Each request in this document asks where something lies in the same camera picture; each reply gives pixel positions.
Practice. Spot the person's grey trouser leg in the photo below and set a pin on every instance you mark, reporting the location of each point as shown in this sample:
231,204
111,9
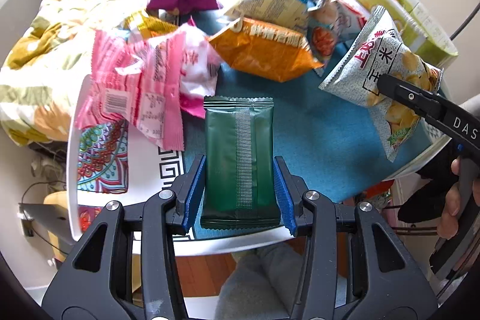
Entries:
255,278

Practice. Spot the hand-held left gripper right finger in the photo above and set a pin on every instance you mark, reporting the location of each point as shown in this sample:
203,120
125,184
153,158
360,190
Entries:
283,192

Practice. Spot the orange snack packet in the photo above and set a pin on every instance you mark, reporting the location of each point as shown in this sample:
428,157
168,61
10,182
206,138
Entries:
262,54

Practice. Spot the beige snack packet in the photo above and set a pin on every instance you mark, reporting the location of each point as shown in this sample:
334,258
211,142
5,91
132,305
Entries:
262,7

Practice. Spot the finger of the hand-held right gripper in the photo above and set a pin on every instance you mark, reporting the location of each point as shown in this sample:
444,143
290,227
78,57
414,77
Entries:
397,89

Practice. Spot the dark green snack packet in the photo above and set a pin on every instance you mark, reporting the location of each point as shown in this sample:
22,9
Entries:
232,155

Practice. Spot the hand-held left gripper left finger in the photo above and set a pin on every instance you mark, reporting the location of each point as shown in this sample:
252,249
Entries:
195,188

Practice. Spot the grey chips packet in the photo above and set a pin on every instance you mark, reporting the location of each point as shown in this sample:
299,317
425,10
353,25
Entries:
378,61

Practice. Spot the red white snack packet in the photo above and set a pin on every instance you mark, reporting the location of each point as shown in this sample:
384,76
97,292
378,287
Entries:
330,31

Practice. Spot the white pink snack packet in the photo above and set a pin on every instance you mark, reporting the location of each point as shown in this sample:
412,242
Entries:
198,76

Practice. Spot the person's right hand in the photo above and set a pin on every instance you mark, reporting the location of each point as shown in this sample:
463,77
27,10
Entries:
453,207

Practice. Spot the gold yellow snack packet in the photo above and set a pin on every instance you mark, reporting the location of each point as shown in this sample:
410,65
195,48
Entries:
146,25

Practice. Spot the floral blanket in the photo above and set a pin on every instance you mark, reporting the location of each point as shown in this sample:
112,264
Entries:
45,42

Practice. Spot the grey flat box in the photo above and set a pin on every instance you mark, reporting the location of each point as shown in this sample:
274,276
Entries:
45,218

